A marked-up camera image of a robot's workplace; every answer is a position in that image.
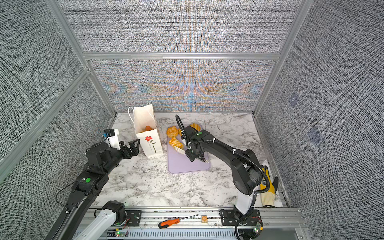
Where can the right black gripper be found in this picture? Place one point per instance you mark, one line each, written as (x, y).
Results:
(189, 156)

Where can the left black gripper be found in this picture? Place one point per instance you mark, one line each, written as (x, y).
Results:
(134, 151)

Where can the white food tongs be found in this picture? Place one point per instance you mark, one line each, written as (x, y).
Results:
(182, 151)

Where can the twisted braided bread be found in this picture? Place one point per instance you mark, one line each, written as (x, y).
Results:
(175, 143)

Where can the white floral paper bag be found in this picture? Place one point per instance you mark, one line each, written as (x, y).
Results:
(150, 140)

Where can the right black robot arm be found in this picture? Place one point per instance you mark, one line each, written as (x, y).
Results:
(249, 177)

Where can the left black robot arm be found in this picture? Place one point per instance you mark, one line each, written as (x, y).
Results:
(102, 160)

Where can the lilac plastic tray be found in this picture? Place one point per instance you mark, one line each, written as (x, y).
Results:
(180, 163)

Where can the striped round bun top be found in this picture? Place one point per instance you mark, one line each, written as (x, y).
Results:
(196, 126)

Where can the small orange block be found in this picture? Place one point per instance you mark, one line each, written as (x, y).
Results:
(204, 219)

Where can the yellow white object right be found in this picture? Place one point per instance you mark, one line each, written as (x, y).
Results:
(268, 198)

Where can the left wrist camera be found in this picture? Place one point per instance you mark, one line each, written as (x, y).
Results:
(111, 138)

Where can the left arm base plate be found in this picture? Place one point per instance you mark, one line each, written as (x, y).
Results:
(133, 218)

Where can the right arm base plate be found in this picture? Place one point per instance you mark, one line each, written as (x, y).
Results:
(231, 216)

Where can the orange handled screwdriver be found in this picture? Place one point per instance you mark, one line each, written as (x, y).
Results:
(167, 223)

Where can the aluminium front rail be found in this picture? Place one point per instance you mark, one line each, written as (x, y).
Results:
(278, 224)

